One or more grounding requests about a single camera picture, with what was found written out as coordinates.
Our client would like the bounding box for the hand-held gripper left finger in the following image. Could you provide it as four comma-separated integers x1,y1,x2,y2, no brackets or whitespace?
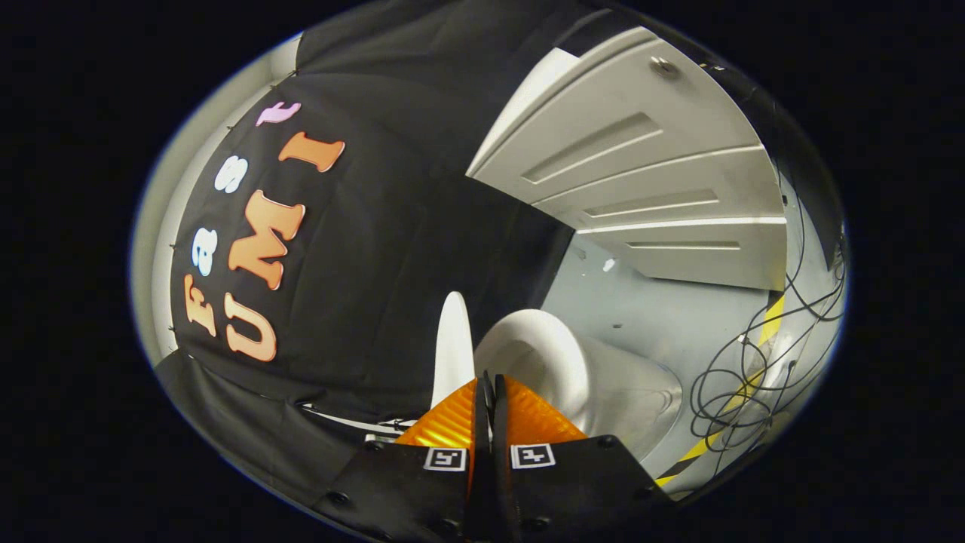
313,370,492,543

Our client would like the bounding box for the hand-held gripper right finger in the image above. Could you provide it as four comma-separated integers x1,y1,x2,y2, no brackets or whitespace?
490,373,677,543

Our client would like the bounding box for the black backdrop cloth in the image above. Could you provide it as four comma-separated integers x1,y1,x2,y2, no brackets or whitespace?
155,0,845,508

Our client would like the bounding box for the yellow black striped tape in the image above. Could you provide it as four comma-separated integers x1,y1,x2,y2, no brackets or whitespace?
654,293,786,488

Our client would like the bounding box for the white panelled door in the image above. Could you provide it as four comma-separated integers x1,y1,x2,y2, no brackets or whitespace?
465,26,789,292

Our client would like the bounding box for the tangle of black cables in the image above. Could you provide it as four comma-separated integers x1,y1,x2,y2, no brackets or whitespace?
688,162,850,472

